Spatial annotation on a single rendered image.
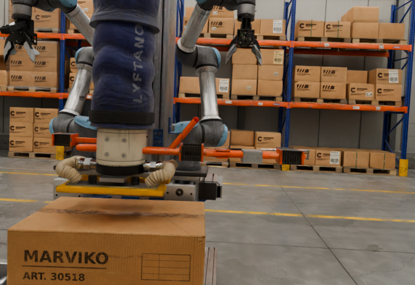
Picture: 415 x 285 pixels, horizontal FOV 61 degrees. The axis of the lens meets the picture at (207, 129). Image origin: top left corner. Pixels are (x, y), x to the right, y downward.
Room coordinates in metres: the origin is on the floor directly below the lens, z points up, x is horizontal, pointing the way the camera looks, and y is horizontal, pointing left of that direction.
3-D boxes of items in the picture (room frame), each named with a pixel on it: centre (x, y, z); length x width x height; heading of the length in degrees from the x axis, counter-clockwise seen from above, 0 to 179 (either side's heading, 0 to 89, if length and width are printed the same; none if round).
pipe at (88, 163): (1.24, 0.30, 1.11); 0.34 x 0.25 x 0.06; 91
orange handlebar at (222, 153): (1.36, 0.11, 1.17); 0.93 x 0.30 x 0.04; 91
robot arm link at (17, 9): (1.54, 0.83, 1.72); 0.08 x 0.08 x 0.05
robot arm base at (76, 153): (1.72, 0.60, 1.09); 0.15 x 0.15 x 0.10
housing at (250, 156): (1.24, -0.16, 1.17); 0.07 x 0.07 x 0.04; 1
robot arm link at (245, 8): (1.48, -0.14, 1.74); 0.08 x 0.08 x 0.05
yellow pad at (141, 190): (1.14, 0.30, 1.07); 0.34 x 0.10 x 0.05; 91
